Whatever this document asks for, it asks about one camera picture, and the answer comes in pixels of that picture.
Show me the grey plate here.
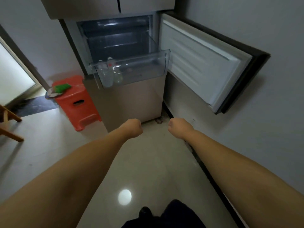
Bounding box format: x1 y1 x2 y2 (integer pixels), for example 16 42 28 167
45 87 64 100

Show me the beige refrigerator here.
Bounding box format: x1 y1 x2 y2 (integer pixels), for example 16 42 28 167
39 0 176 133

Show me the red plastic stool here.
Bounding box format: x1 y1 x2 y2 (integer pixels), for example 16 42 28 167
52 75 102 132

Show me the green sponge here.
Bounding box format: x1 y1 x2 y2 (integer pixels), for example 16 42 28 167
55 83 72 92

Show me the person's left hand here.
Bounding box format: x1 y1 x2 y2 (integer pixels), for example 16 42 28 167
118 119 143 139

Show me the person's left forearm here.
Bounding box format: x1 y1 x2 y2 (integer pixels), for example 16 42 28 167
0 127 130 228

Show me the dark floor mat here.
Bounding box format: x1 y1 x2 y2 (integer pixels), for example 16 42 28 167
12 95 59 118

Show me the open freezer door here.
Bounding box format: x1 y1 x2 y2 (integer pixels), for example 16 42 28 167
159 11 271 115

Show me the clear plastic water bottle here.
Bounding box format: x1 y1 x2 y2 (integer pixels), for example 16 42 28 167
107 57 124 84
97 60 114 88

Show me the clear plastic freezer drawer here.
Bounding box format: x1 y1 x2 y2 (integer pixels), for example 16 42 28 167
89 49 171 89

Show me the person's right forearm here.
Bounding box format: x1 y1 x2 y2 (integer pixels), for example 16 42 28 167
183 130 304 228

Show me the person's right hand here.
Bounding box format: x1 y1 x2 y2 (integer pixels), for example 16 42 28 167
168 118 196 140

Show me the clear upper freezer drawer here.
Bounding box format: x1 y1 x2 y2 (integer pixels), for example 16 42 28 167
78 16 153 38

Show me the wooden chair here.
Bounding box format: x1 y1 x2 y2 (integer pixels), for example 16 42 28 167
0 104 25 142

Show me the frosted glass door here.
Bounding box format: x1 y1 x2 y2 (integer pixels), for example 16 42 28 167
0 37 42 106

